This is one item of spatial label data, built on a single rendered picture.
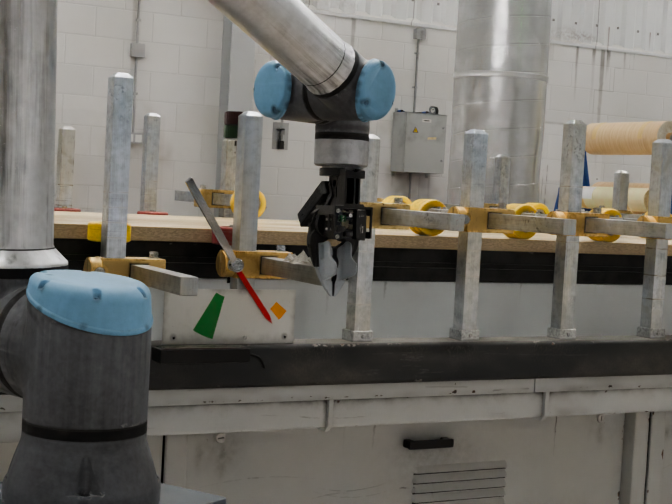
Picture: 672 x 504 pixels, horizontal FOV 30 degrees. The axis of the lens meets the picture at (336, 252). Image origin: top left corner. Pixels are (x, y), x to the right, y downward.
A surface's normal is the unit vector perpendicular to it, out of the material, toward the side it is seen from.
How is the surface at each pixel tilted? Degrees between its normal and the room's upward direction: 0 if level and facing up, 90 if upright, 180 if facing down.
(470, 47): 90
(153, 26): 90
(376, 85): 92
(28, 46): 90
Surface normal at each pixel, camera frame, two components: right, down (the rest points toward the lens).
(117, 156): 0.47, 0.07
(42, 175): 0.86, 0.07
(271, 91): -0.74, -0.02
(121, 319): 0.65, 0.00
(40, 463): -0.40, -0.32
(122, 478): 0.70, -0.26
